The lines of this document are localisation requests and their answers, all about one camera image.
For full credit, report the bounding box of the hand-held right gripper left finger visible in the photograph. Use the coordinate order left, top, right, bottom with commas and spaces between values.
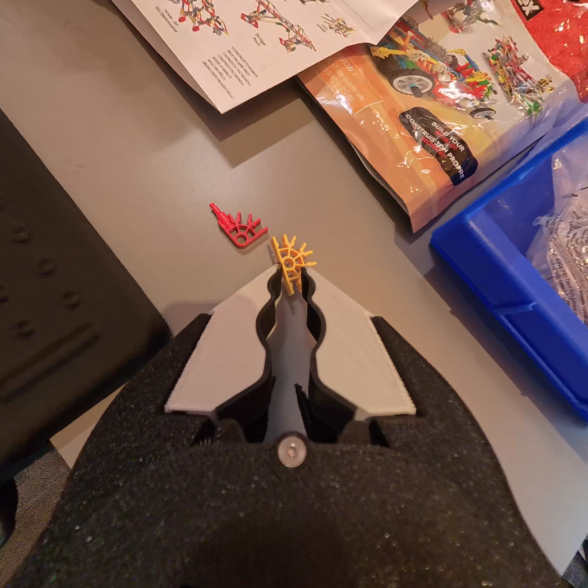
164, 269, 281, 414

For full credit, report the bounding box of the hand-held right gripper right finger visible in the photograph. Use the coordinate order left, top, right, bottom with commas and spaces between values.
302, 271, 416, 420

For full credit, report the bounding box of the yellow connector piece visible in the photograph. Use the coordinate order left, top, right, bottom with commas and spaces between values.
269, 234, 318, 296

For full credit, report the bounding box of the red connector piece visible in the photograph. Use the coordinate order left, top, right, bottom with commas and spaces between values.
209, 202, 269, 250

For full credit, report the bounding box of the blue plastic bin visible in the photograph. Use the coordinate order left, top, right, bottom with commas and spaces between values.
430, 117, 588, 421

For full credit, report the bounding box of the black perforated chair armrest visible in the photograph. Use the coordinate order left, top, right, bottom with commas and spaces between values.
0, 108, 172, 465

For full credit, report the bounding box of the clear plastic bag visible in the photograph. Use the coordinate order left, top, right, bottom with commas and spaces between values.
526, 147, 588, 322

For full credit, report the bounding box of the white building instruction booklet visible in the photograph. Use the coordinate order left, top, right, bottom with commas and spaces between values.
110, 0, 421, 115

